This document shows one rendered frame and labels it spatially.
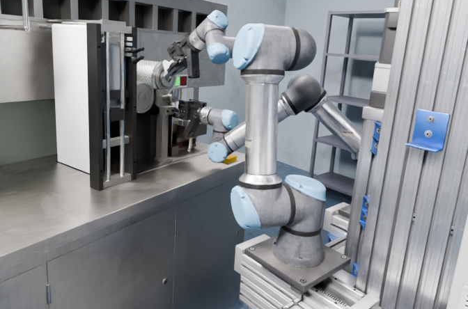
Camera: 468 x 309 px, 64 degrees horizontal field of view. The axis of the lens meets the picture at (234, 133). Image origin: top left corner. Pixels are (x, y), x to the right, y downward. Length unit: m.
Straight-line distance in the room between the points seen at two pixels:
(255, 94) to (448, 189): 0.51
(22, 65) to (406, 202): 1.39
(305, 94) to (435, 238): 0.61
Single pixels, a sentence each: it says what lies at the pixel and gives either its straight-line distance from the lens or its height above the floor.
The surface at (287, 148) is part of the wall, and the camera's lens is 4.72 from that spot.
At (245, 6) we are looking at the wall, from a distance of 4.27.
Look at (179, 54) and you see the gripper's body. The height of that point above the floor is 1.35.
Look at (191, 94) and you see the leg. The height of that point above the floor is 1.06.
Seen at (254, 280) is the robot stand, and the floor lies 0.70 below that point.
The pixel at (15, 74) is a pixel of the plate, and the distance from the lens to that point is 1.63.
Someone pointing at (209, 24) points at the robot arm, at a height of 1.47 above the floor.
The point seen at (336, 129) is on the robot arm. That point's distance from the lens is 1.52.
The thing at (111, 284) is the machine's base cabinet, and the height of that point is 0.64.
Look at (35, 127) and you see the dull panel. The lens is 1.69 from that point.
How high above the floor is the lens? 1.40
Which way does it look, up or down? 13 degrees down
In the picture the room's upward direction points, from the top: 4 degrees clockwise
